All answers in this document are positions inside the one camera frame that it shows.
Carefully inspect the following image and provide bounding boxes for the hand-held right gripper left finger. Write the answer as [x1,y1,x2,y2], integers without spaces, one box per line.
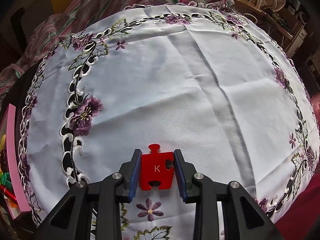
[32,149,143,240]

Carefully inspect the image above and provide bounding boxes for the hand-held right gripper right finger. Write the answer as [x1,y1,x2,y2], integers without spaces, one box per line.
[173,149,279,240]

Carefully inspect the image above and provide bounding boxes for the red puzzle piece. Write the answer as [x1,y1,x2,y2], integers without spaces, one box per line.
[139,144,175,191]

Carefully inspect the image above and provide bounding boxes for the pink-edged white tray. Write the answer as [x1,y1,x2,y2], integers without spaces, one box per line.
[0,104,31,220]

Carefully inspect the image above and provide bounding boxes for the small red toy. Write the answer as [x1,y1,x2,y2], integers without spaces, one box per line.
[0,185,17,202]

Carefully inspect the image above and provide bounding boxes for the embroidered white tablecloth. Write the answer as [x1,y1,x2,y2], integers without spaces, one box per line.
[19,4,320,240]

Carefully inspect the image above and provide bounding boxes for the dark red cloth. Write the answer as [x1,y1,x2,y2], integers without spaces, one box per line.
[270,172,320,240]

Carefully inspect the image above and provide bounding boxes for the wooden shelf unit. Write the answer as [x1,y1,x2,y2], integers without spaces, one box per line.
[231,0,315,63]

